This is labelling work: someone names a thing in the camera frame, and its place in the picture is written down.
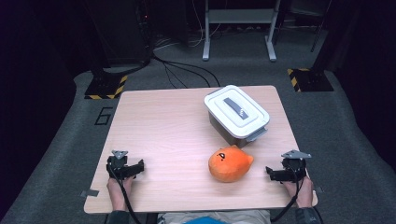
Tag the white box lid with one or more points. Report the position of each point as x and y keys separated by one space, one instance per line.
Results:
x=225 y=115

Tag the white metal stand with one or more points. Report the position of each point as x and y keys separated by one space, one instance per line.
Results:
x=239 y=15

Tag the person's blue shirt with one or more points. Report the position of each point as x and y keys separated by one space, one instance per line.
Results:
x=205 y=221

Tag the person's left hand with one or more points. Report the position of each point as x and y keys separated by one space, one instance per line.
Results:
x=118 y=194

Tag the orange plush toy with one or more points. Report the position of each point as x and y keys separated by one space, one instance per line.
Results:
x=230 y=166

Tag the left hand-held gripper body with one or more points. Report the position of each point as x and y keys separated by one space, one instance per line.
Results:
x=117 y=163

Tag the person's right hand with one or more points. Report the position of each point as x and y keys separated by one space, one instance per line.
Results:
x=303 y=194

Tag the black striped stand base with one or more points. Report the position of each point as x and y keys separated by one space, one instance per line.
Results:
x=104 y=87
x=311 y=81

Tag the dark equipment cabinet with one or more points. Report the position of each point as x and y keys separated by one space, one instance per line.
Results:
x=121 y=31

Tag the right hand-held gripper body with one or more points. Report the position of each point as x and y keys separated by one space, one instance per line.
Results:
x=294 y=168

